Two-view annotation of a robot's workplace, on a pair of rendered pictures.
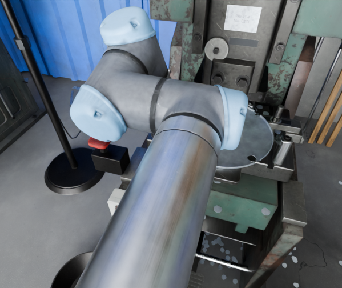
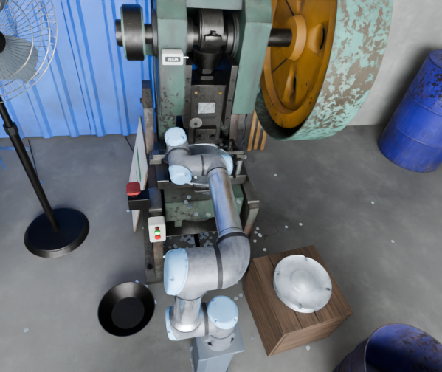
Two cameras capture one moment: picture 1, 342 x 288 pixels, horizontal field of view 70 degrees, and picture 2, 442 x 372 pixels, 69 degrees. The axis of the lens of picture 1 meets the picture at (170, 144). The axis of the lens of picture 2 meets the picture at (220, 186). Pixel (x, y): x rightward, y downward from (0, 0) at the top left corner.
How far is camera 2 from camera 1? 0.84 m
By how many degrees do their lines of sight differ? 24
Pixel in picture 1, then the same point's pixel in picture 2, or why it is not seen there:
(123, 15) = (175, 132)
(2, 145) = not seen: outside the picture
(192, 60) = (166, 119)
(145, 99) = (199, 164)
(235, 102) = (228, 159)
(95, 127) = (182, 179)
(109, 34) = (174, 142)
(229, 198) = not seen: hidden behind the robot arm
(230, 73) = (205, 133)
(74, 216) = (81, 269)
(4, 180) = not seen: outside the picture
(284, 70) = not seen: hidden behind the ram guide
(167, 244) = (231, 198)
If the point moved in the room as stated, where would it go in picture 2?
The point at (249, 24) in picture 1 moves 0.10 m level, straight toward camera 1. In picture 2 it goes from (210, 109) to (214, 123)
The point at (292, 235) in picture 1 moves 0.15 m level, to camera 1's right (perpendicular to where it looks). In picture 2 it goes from (254, 209) to (278, 200)
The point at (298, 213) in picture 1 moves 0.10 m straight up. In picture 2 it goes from (254, 197) to (258, 183)
